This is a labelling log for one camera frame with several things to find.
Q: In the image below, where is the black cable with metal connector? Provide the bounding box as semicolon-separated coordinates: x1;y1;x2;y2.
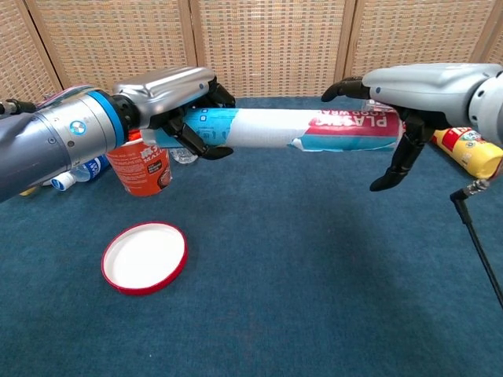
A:
450;178;503;309

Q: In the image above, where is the yellow mustard-style bottle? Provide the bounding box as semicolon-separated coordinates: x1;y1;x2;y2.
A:
431;126;503;180

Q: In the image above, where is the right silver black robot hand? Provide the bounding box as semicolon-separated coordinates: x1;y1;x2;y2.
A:
321;62;503;192

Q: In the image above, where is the red rimmed white round lid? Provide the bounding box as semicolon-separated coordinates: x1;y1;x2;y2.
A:
101;221;189;296

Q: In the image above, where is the orange instant noodle cup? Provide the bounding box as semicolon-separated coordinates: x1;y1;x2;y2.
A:
105;138;174;198

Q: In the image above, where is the clear bottle with blue label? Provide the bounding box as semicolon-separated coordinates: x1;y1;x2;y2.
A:
50;155;112;192

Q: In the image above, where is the woven rattan folding screen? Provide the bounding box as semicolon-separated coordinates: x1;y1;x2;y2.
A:
0;0;503;101

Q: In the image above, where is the clear bottle with green label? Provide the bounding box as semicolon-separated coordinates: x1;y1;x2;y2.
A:
168;147;200;165

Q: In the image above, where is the plastic food wrap tube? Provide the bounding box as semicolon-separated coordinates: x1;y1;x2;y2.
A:
141;105;404;153

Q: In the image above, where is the teal table cloth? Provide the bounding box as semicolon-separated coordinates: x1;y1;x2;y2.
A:
0;93;503;377

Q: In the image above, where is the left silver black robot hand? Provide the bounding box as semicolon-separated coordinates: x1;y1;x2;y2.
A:
111;66;237;161

